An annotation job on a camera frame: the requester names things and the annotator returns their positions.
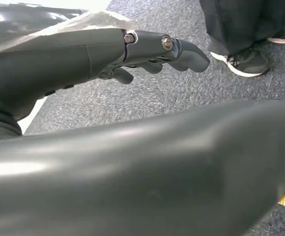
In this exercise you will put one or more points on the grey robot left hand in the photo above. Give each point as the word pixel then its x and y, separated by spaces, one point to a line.
pixel 59 58

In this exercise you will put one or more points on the person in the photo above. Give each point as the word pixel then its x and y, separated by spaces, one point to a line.
pixel 231 26

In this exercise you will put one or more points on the blue-grey carpet rug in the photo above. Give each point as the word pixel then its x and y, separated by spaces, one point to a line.
pixel 157 91

